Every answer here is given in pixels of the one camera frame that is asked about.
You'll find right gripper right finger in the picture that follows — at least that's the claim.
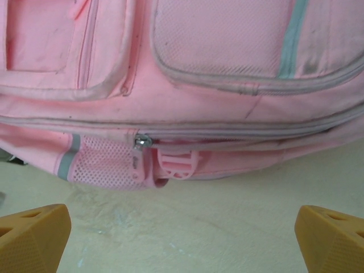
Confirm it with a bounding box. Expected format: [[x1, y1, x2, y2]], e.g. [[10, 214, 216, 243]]
[[294, 205, 364, 273]]

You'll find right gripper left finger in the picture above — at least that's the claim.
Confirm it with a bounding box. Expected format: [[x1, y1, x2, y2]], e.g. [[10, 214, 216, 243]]
[[0, 203, 72, 273]]

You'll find pink backpack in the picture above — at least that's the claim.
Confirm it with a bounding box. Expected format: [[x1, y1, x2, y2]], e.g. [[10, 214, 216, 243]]
[[0, 0, 364, 191]]

